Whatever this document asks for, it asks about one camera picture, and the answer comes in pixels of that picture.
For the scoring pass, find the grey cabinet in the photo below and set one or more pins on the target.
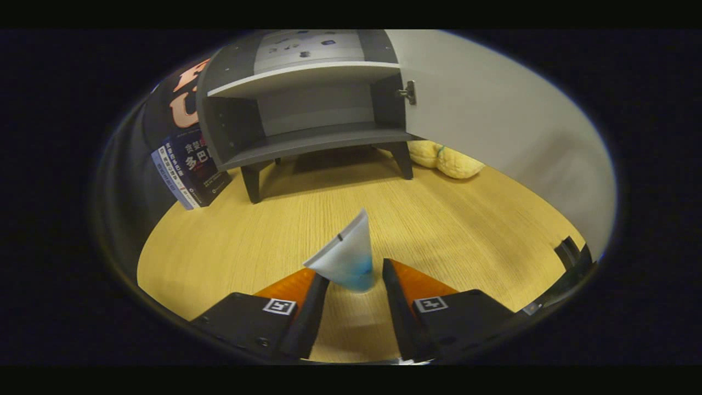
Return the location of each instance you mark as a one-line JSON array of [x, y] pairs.
[[318, 140]]

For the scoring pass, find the light grey cabinet door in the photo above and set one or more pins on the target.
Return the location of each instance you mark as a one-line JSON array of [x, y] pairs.
[[493, 120]]

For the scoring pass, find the black backdrop cloth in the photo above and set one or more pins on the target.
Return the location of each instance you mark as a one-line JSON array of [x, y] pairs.
[[164, 109]]

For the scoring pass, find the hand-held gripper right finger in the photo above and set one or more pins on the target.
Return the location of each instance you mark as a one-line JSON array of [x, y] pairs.
[[397, 312]]

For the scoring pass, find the white and blue tube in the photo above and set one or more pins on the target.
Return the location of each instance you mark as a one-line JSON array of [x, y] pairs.
[[351, 258]]

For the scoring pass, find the yellow plush toy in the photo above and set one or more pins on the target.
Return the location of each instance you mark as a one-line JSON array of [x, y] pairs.
[[449, 160]]

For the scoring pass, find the metal door hinge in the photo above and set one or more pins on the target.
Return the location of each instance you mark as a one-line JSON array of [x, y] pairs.
[[408, 92]]

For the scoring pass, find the blue and white books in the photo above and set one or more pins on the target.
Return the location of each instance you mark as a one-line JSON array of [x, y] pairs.
[[192, 170]]

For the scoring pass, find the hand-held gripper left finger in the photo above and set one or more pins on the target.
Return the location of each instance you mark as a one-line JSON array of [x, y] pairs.
[[310, 318]]

